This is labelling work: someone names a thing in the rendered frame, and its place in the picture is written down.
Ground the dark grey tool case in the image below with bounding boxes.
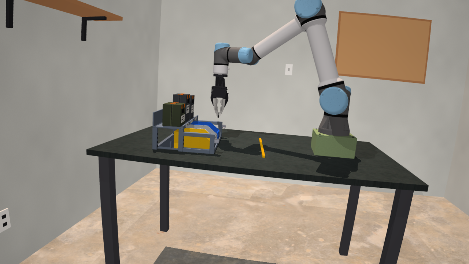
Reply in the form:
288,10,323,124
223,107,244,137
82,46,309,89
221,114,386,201
173,93,190,122
189,95,195,119

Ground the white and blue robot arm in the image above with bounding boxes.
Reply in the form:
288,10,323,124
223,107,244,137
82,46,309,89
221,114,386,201
213,0,351,136

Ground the blue bin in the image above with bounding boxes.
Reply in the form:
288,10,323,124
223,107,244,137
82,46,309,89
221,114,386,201
191,121,219,139

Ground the grey metal shelf rack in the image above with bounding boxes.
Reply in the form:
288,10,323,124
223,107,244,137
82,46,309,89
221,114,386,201
152,109,226,154

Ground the olive green storage case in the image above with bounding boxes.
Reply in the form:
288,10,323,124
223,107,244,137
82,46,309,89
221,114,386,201
162,102,185,127

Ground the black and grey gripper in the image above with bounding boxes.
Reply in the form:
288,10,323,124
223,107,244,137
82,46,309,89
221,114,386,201
211,74,228,118

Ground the yellow open bin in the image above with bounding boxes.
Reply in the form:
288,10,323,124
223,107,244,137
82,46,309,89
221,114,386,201
174,128,210,149

